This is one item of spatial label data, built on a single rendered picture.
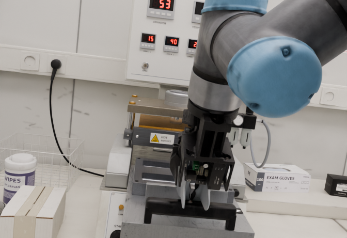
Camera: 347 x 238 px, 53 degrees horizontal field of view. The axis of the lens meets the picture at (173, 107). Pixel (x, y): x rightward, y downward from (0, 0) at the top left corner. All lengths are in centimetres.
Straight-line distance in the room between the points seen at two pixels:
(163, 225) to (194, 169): 14
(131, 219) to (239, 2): 38
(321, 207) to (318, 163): 35
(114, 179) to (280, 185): 74
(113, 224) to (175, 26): 60
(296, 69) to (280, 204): 101
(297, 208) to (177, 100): 62
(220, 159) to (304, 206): 88
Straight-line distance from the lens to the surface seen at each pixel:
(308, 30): 34
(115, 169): 82
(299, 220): 131
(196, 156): 47
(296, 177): 141
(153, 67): 109
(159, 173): 75
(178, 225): 60
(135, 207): 64
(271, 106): 32
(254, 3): 41
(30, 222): 91
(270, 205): 129
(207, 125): 45
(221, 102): 45
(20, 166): 109
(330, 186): 150
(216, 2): 42
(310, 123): 162
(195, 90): 45
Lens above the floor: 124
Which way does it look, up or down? 8 degrees down
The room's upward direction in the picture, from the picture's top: 7 degrees clockwise
